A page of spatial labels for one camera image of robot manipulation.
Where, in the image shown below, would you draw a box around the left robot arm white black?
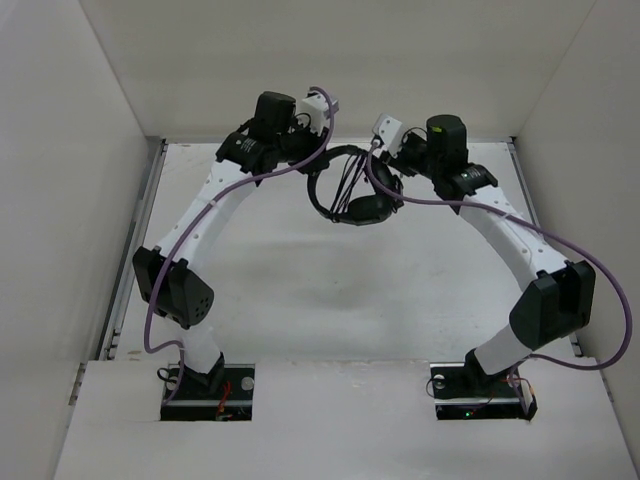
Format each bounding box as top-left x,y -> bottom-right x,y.
133,86 -> 339,397

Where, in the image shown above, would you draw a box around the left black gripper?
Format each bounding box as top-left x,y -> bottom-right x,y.
275,116 -> 330,176

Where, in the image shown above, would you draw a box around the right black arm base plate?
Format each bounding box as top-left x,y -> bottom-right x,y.
425,362 -> 538,421

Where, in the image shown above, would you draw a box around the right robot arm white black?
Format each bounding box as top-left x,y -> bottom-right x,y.
373,114 -> 596,394

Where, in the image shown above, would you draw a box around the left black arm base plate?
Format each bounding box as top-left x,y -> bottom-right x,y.
157,364 -> 256,422

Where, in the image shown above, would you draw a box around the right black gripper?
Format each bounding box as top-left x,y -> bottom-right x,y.
380,128 -> 443,180

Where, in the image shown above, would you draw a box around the thin black headphone cable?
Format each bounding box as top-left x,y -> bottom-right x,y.
329,152 -> 374,224

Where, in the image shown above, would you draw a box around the black headphones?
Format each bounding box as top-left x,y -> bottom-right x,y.
306,145 -> 404,226

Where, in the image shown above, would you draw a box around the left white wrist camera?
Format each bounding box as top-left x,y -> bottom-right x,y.
295,88 -> 339,136

